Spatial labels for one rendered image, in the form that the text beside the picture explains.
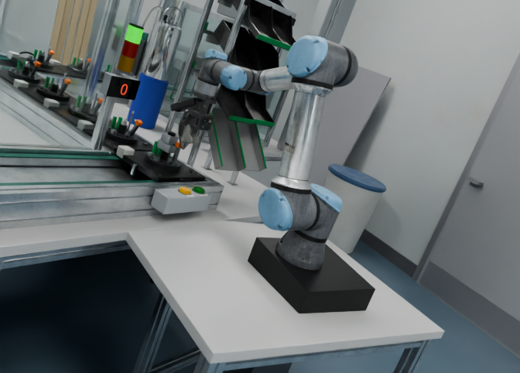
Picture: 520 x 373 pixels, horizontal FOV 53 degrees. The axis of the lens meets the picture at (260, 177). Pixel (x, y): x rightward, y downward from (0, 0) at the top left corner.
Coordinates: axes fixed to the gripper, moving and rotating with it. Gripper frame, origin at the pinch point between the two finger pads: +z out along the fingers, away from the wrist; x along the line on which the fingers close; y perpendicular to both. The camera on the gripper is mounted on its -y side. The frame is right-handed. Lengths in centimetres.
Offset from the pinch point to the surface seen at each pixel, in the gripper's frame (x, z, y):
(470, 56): 344, -91, -20
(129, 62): -19.7, -22.3, -15.9
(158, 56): 54, -17, -83
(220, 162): 19.9, 5.0, 3.7
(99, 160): -20.9, 13.2, -15.4
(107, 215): -34.9, 19.8, 11.4
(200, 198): -3.9, 12.1, 18.5
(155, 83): 56, -4, -80
